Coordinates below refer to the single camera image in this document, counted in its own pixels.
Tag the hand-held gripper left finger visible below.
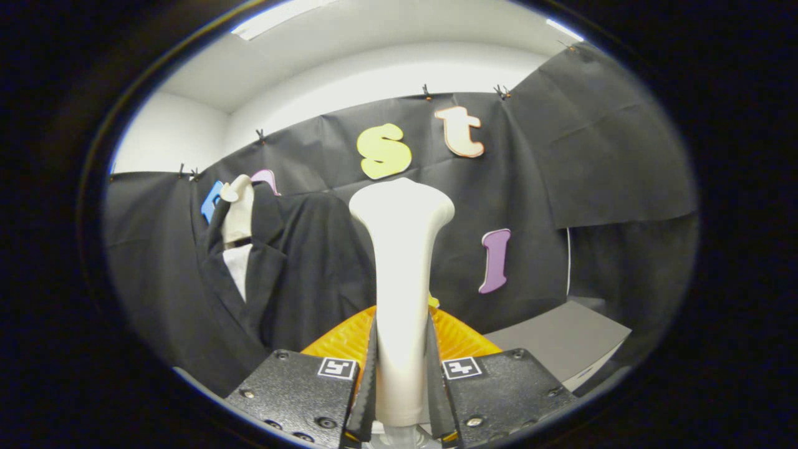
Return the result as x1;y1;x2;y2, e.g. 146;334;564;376
226;306;378;449

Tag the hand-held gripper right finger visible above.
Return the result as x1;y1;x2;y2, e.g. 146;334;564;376
426;306;577;449

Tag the black button jacket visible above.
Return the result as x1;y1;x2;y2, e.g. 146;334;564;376
198;181;377;359

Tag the white garment steamer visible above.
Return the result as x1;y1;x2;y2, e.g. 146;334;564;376
348;178;456;449

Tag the grey cabinet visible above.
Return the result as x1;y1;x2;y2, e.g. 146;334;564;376
483;301;632;392

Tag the white mannequin torso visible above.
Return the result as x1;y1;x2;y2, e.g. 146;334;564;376
219;175;255;303

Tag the black backdrop cloth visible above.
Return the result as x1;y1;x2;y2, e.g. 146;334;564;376
103;42;699;400

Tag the long ceiling light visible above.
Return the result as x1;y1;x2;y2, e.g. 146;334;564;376
231;0;337;41

